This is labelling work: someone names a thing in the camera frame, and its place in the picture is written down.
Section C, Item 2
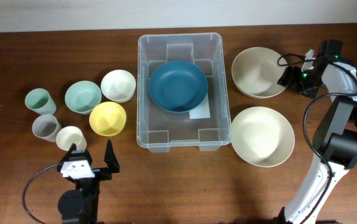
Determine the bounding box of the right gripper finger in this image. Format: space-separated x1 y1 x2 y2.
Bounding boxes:
299 86 319 99
277 66 300 87

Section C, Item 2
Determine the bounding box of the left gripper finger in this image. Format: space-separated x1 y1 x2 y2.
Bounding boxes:
60 143 77 164
104 139 120 174

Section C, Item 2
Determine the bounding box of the cream cup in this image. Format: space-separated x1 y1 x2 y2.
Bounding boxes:
56 126 87 151

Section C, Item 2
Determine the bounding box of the cream plate bottom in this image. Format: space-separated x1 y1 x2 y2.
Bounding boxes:
231 106 295 167

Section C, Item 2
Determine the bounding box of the blue plate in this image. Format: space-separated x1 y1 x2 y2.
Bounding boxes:
149 60 209 113

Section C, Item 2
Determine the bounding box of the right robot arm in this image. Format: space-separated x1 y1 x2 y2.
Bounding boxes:
274 40 357 223

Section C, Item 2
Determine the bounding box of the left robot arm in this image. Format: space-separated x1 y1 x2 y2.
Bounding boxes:
57 140 120 223

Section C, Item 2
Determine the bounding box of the grey cup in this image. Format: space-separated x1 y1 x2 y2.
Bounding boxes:
32 114 62 142

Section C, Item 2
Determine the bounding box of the yellow small bowl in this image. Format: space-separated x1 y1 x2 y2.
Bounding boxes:
89 101 127 136

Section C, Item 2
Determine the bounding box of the mint green small bowl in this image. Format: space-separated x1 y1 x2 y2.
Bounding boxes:
65 80 102 114

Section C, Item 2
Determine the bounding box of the clear plastic storage bin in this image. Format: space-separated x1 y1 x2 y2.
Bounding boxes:
136 32 231 152

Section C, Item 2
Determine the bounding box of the mint green cup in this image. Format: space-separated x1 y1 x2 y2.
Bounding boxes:
24 88 57 115

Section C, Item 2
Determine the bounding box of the white small bowl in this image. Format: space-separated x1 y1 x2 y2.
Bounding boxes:
100 70 136 103

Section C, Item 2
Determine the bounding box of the white label in bin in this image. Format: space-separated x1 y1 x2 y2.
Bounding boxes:
189 95 211 119

